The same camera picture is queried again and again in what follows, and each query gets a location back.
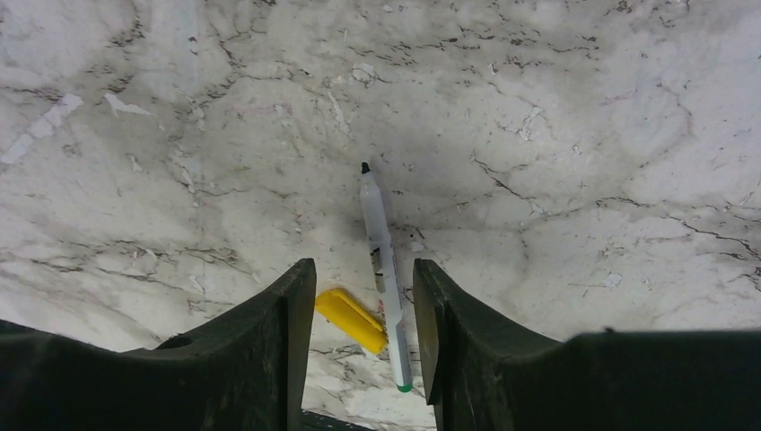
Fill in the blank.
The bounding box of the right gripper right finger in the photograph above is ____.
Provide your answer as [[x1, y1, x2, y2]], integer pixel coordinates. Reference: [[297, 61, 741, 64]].
[[413, 259, 760, 430]]

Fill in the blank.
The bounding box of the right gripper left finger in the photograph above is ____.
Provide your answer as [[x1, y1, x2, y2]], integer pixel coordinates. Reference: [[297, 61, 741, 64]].
[[1, 259, 316, 430]]

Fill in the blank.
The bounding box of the yellow pen cap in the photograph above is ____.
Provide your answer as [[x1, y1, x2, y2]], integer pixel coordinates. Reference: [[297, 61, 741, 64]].
[[315, 287, 388, 355]]

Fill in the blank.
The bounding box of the white marker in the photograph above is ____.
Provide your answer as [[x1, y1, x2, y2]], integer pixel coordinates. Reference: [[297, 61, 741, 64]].
[[359, 162, 413, 393]]

